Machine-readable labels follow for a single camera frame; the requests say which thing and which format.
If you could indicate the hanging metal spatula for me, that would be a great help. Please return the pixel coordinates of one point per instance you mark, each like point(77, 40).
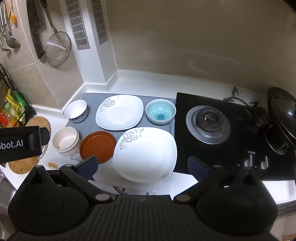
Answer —
point(4, 47)

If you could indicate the black glass gas stove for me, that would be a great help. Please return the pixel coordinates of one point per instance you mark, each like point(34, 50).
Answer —
point(231, 157)

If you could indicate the teal glazed bowl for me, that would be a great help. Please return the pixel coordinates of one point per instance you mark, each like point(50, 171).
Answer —
point(160, 111)

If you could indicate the small wooden piece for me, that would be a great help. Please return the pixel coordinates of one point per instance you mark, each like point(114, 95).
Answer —
point(52, 165)

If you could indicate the pile of seasoning packets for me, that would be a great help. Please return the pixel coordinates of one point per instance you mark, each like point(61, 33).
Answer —
point(13, 102)

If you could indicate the cream bowl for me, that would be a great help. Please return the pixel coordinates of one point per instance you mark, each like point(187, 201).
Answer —
point(69, 153)
point(64, 139)

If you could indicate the grey dish mat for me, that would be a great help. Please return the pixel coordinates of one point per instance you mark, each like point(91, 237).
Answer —
point(91, 126)

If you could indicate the black wok with lid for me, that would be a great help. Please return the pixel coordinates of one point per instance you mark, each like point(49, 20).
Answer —
point(282, 115)

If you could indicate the hanging metal ladle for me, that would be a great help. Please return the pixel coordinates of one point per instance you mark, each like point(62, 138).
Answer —
point(13, 42)

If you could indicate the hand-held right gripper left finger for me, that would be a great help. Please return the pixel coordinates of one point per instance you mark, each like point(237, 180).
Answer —
point(89, 166)

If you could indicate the silver stove burner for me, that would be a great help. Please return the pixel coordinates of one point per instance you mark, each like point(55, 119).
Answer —
point(208, 121)

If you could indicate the white plate with dark rim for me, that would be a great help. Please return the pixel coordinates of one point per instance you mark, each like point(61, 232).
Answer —
point(74, 110)

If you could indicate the brown round plate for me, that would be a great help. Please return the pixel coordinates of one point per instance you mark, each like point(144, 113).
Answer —
point(97, 144)

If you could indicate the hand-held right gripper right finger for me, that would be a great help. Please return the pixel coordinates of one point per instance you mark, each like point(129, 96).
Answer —
point(196, 168)

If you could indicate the grey slotted vent panel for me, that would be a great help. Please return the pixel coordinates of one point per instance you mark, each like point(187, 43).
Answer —
point(99, 20)
point(77, 23)

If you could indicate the black iron pan support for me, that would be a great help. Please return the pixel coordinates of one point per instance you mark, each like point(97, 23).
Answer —
point(235, 100)

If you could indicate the silver stove knob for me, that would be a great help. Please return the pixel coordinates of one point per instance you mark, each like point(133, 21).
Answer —
point(249, 160)
point(264, 162)

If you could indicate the round wooden cutting board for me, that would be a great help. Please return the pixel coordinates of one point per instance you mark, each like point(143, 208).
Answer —
point(38, 121)

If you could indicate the hanging cleaver knife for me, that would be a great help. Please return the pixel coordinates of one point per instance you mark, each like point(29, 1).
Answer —
point(34, 23)

